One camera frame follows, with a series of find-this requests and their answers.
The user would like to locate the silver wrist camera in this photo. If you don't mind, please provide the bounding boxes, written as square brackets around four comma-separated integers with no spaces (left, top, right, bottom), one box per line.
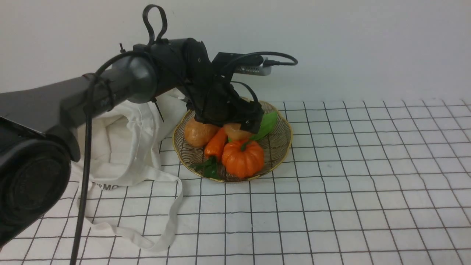
[212,52,272,77]

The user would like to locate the white grid tablecloth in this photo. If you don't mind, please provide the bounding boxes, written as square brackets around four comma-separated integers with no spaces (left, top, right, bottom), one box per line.
[0,99,471,265]

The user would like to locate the gold wire basket plate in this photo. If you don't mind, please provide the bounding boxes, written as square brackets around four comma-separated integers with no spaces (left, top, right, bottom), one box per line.
[172,100,293,183]

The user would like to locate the round brown potato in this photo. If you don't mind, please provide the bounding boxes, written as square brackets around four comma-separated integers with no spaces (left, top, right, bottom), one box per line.
[223,123,254,141]

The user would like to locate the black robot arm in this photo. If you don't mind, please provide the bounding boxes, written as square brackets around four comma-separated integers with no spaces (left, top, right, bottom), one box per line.
[1,38,263,246]

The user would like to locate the black cable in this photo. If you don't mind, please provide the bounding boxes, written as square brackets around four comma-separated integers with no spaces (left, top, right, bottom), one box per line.
[69,4,298,265]

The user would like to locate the white canvas tote bag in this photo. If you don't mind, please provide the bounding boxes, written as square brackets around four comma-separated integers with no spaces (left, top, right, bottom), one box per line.
[79,89,187,253]

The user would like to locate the oval brown potato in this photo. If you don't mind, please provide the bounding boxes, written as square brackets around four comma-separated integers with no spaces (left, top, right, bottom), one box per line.
[184,118,219,148]

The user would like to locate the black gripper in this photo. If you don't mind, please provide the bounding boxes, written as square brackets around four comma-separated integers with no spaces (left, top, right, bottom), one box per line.
[184,77,264,134]

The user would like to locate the orange carrot with green top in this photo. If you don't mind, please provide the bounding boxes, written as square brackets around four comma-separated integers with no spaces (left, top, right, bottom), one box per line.
[192,128,228,179]

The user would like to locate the green bitter gourd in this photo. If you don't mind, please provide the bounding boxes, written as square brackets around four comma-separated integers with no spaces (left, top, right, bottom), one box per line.
[248,112,278,141]

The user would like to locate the small orange pumpkin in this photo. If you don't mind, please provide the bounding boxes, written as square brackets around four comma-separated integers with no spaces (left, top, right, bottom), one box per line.
[222,140,265,179]

